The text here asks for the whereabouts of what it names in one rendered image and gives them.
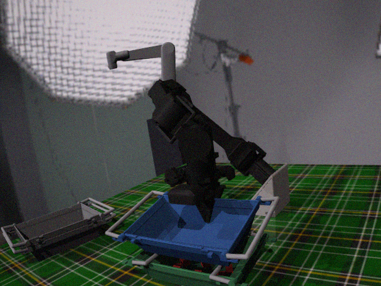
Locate blue plastic tray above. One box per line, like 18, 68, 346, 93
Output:
105, 191, 280, 267

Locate green plastic tray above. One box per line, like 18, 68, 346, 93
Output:
122, 233, 277, 286

